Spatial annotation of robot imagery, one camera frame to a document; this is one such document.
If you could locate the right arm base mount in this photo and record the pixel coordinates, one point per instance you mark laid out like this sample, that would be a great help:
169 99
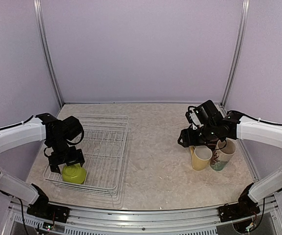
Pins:
244 207

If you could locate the floral patterned tall mug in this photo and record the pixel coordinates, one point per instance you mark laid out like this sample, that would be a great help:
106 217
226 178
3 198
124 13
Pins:
222 154

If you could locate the aluminium corner post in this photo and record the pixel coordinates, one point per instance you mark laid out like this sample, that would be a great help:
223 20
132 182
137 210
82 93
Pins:
237 52
46 51

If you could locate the lime green bowl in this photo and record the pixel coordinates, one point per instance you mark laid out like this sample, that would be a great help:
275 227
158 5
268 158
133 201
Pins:
74 174

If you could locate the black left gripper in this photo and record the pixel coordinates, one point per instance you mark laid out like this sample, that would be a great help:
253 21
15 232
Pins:
76 156

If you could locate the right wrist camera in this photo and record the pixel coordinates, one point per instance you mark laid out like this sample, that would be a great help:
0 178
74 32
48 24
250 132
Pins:
191 118

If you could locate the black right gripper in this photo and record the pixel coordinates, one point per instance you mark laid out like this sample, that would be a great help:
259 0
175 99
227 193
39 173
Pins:
188 140

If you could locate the right aluminium corner post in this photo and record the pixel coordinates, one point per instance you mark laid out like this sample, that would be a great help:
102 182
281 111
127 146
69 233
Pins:
237 52

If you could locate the left aluminium corner post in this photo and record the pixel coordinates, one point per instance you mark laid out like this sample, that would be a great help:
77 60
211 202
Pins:
46 51

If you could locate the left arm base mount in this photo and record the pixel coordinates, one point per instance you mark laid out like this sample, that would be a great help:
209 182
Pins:
42 208

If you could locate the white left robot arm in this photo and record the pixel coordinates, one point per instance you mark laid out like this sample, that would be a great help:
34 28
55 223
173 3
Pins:
57 135

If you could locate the aluminium front frame rail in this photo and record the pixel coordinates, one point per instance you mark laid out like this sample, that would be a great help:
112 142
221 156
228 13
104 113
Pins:
93 221

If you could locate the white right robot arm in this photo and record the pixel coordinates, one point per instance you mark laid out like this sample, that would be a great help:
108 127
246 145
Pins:
261 140

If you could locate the small black plate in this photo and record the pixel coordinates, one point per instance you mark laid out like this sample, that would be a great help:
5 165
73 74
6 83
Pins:
212 144

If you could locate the white wire dish rack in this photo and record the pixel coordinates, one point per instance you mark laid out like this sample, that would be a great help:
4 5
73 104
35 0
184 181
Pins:
103 147

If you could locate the yellow mug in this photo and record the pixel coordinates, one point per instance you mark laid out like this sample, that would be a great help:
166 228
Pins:
201 156

